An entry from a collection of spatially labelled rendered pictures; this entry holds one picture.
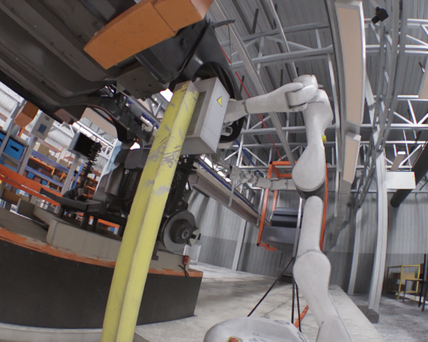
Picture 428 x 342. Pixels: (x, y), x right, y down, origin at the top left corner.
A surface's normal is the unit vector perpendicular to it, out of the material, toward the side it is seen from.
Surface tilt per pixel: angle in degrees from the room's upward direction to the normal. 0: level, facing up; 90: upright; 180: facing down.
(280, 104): 147
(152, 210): 90
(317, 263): 90
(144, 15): 180
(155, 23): 180
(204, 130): 90
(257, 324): 75
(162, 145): 90
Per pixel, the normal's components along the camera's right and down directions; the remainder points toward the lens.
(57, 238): 0.86, 0.00
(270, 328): -0.37, -0.64
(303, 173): -0.51, -0.43
